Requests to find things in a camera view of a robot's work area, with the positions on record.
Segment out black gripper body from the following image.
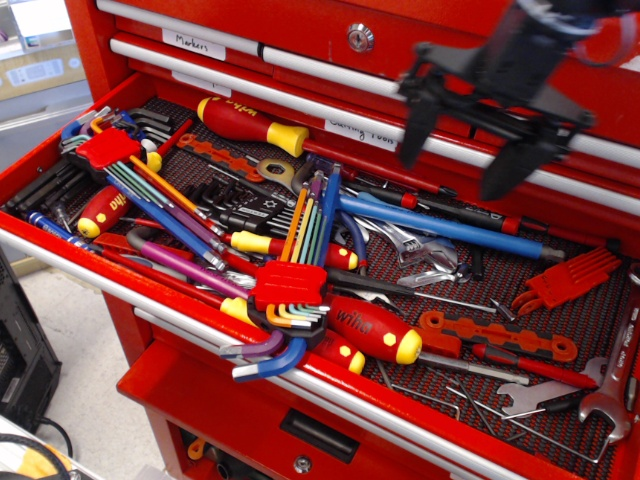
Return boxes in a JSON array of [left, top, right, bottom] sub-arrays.
[[399, 1, 597, 139]]

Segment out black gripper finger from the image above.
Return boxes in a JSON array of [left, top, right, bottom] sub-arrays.
[[479, 130, 570, 201], [399, 94, 441, 169]]

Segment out rainbow allen key set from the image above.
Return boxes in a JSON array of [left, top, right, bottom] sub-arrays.
[[220, 165, 341, 382], [60, 110, 227, 271]]

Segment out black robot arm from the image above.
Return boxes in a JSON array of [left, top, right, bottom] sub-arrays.
[[399, 1, 639, 200]]

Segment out long blue hex key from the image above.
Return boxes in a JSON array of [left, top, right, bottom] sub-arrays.
[[325, 173, 566, 262]]

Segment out red key holder right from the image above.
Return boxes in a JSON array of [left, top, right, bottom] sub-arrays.
[[511, 247, 622, 316]]

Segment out black Torx key set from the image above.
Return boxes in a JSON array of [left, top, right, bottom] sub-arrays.
[[187, 179, 294, 237]]

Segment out orange black key holder back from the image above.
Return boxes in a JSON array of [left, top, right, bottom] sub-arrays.
[[177, 133, 265, 183]]

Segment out purple long hex key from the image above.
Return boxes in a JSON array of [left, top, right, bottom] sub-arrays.
[[126, 227, 249, 300]]

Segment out loose thin hex key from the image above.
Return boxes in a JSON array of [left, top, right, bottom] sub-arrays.
[[444, 384, 612, 464]]

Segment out black Allen key set left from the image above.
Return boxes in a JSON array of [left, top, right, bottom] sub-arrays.
[[1, 160, 87, 215]]

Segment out black red precision screwdriver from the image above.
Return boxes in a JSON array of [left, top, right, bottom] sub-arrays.
[[344, 179, 621, 251]]

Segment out white cutting tools label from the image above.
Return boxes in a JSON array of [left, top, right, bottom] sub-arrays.
[[324, 119, 399, 152]]

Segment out silver cabinet lock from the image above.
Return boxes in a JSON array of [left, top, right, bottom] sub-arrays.
[[347, 23, 375, 53]]

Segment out chrome adjustable wrench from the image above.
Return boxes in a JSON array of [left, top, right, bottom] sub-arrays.
[[355, 216, 471, 288]]

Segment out large red Wiha screwdriver back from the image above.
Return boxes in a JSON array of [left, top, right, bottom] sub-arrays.
[[197, 96, 457, 197]]

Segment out large red wiha screwdriver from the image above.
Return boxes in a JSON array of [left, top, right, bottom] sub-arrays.
[[197, 96, 457, 197], [325, 294, 529, 385]]

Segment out small red screwdriver right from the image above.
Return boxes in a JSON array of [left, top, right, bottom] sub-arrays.
[[472, 344, 598, 389]]

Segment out large red Wiha screwdriver front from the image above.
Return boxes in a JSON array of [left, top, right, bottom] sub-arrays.
[[325, 294, 529, 385]]

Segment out red tool chest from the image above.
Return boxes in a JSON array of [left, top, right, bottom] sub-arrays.
[[1, 1, 639, 479]]

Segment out flat thin steel spanner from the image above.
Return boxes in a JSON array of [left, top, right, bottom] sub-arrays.
[[497, 357, 608, 415]]

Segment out white Markers label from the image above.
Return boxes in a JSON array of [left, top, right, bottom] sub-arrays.
[[161, 28, 226, 61]]

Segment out slim red screwdriver front edge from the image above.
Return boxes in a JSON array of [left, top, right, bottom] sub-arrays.
[[219, 296, 367, 375]]

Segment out large chrome open-end wrench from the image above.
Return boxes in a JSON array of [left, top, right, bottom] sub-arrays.
[[578, 263, 639, 444]]

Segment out small red Wiha screwdriver left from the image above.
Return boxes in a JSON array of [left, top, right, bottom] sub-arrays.
[[77, 186, 132, 239]]

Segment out blue pen screwdriver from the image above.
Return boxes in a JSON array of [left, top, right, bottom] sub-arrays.
[[26, 211, 91, 251]]

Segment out black computer case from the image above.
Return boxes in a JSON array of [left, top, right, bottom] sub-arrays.
[[1, 256, 62, 433]]

